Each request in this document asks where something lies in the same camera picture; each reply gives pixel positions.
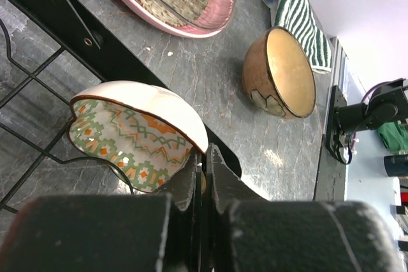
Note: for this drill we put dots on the black wire dish rack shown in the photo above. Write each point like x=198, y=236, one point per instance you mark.
x=39, y=77

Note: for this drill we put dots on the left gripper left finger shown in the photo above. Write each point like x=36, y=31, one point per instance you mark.
x=149, y=232

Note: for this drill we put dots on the white patterned bowl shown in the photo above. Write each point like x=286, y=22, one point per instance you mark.
x=144, y=132

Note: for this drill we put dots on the green striped towel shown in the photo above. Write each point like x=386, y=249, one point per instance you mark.
x=297, y=17

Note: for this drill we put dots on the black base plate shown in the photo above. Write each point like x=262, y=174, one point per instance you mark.
x=331, y=171

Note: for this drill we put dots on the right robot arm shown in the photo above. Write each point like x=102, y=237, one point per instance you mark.
x=388, y=103

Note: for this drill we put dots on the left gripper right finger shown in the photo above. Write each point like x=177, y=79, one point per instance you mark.
x=254, y=234

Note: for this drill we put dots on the pink plate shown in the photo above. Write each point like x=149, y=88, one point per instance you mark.
x=223, y=4

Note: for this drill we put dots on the beige patterned cup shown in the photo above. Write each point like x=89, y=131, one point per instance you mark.
x=277, y=76

